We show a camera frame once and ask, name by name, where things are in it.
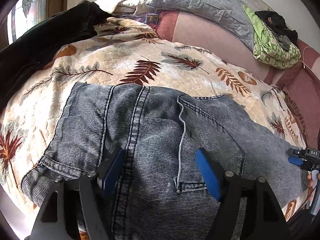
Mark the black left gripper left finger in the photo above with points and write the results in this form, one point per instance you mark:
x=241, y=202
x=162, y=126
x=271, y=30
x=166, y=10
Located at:
x=95, y=188

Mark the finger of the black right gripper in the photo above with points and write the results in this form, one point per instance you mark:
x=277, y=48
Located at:
x=296, y=161
x=295, y=152

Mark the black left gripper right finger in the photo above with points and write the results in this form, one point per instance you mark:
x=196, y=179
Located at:
x=227, y=188

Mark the grey washed denim pants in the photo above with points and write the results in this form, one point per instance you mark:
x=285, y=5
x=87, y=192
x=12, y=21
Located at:
x=161, y=193

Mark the person's right hand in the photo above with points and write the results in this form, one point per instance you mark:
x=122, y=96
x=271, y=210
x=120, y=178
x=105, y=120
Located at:
x=310, y=187

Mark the green white patterned quilt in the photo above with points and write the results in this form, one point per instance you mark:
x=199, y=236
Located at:
x=267, y=48

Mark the black clothes on green quilt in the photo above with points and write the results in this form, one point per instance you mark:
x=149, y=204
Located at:
x=277, y=25

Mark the cream leaf pattern fleece blanket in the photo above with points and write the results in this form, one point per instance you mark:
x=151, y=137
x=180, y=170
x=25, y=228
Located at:
x=125, y=51

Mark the black garment pile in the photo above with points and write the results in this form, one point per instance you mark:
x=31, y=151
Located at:
x=37, y=47

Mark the purple printed packet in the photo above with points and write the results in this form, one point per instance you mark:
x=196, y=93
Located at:
x=150, y=19

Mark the grey quilted blanket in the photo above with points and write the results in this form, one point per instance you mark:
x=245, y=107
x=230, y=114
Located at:
x=228, y=14

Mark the cream pillow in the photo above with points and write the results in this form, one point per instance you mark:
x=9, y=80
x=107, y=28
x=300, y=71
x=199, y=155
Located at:
x=118, y=7

